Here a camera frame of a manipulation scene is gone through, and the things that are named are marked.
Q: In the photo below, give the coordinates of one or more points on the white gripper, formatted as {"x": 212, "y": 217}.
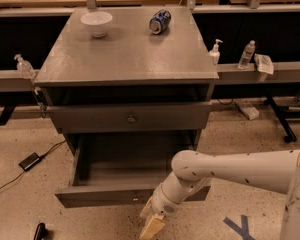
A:
{"x": 163, "y": 206}

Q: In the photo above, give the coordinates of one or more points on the grey drawer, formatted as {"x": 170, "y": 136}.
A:
{"x": 120, "y": 168}
{"x": 130, "y": 117}

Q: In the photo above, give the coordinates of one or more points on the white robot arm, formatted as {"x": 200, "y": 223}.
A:
{"x": 277, "y": 171}

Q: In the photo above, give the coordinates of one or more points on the grey top drawer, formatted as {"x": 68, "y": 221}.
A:
{"x": 130, "y": 117}

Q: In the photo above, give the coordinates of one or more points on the grey wooden drawer cabinet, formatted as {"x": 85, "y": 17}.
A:
{"x": 130, "y": 64}

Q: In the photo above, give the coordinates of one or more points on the black object on floor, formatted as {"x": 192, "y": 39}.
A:
{"x": 41, "y": 232}

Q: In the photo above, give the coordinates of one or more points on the black power adapter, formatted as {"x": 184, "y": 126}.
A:
{"x": 29, "y": 161}

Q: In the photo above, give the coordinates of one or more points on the white box on floor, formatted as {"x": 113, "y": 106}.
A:
{"x": 248, "y": 110}

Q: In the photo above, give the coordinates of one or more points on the black stand leg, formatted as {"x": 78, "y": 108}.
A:
{"x": 283, "y": 113}

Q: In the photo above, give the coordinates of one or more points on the white pump bottle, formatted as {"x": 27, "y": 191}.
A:
{"x": 214, "y": 52}

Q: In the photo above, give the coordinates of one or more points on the crumpled white packet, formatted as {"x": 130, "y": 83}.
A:
{"x": 264, "y": 64}

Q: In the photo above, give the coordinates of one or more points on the clear water bottle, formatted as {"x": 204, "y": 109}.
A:
{"x": 247, "y": 55}

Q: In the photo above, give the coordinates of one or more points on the clear pump bottle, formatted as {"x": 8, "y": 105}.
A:
{"x": 24, "y": 67}

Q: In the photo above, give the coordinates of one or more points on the blue soda can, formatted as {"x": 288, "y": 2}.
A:
{"x": 160, "y": 21}

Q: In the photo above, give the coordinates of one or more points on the white ceramic bowl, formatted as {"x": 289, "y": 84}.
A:
{"x": 97, "y": 23}

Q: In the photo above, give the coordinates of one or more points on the grey long bench rail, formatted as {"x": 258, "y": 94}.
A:
{"x": 227, "y": 74}

